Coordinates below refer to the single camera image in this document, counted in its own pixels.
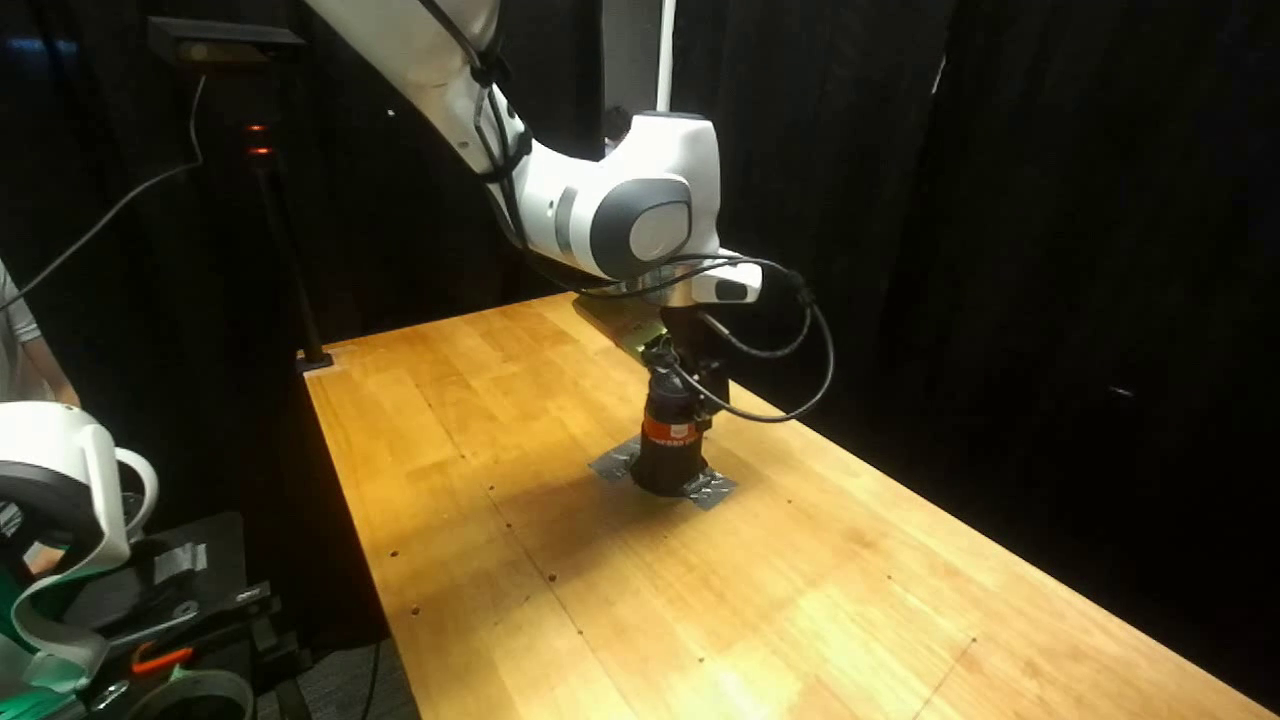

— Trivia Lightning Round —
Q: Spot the black camera stand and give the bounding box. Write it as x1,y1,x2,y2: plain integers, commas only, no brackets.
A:
241,114,339,375

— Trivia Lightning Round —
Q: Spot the white VR headset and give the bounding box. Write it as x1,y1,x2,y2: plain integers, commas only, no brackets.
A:
0,397,163,700

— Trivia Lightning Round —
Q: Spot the orange handled black clamp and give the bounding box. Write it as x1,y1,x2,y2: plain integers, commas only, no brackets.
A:
129,645,201,681

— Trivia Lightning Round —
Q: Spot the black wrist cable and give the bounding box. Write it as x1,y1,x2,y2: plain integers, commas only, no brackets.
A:
622,247,840,429

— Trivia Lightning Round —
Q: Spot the person forearm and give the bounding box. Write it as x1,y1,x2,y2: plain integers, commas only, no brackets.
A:
9,326,79,412

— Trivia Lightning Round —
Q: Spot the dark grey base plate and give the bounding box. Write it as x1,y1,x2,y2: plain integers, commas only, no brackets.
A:
77,509,292,720

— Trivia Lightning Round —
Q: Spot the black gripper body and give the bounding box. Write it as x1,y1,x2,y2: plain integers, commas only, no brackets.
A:
622,299,734,401

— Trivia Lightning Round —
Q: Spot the grey hanging cable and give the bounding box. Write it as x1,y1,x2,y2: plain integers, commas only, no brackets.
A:
0,71,210,320

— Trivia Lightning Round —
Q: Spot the white vertical pole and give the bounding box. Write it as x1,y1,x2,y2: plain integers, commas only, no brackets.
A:
649,0,681,120

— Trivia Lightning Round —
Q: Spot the black curtain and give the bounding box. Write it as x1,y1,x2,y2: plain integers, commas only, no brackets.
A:
0,0,1280,713

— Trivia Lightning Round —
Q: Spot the tape roll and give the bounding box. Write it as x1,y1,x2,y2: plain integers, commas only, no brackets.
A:
125,662,261,720

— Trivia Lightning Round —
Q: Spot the grey shirt sleeve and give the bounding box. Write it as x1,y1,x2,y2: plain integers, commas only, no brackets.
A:
0,259,42,356

